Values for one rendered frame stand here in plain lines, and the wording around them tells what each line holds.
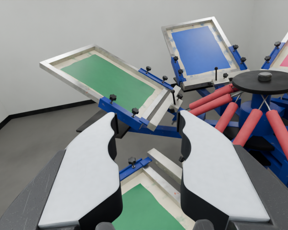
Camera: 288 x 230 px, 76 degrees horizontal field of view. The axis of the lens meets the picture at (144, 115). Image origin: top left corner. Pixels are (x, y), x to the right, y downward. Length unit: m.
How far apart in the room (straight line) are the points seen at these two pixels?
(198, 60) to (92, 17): 2.77
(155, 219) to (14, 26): 4.32
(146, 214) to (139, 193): 0.12
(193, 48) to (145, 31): 2.30
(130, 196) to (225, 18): 4.20
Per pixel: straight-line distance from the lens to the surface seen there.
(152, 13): 4.21
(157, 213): 0.93
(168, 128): 1.43
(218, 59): 1.97
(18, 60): 4.79
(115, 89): 1.37
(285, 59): 1.99
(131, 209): 0.96
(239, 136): 1.01
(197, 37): 2.15
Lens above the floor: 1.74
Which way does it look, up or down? 29 degrees down
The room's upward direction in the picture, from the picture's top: 11 degrees counter-clockwise
